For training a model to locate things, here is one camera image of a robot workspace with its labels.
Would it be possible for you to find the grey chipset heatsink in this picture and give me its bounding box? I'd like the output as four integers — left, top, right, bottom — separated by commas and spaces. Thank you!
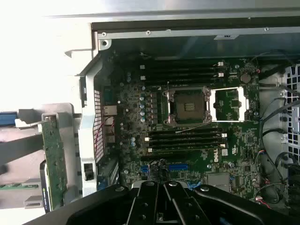
207, 172, 231, 192

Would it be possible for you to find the blue expansion slot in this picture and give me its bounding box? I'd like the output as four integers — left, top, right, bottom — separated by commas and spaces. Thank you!
140, 163, 190, 173

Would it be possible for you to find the black RAM slot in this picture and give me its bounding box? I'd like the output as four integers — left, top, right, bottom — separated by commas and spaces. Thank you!
140, 62, 225, 69
148, 130, 223, 137
142, 68, 221, 75
140, 74, 225, 81
148, 136, 223, 142
142, 80, 221, 86
148, 141, 223, 147

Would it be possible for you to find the green motherboard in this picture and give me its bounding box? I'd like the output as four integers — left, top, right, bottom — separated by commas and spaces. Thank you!
100, 53, 264, 204

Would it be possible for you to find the thin socket locking lever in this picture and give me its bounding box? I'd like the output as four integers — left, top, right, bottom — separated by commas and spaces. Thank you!
175, 123, 208, 135

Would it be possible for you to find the metal socket cover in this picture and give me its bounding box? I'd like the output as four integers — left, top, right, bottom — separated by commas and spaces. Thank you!
209, 86, 249, 123

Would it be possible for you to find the CPU socket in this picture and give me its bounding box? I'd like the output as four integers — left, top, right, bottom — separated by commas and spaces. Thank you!
162, 85, 211, 127

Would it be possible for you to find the grey parts rack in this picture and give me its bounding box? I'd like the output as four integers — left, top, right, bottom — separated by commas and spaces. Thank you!
0, 103, 83, 210

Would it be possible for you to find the green RAM stick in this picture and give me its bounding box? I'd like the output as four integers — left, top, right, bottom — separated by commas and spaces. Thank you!
0, 183, 40, 191

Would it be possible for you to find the open PC case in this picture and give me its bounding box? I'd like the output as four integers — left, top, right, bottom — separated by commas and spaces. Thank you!
64, 14, 300, 225

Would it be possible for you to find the hard disk in blue carrier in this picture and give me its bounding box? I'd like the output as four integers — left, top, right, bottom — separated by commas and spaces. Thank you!
0, 112, 19, 128

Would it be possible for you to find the red black twisted wire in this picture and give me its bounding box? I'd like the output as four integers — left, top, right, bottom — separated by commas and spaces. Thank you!
93, 115, 116, 149

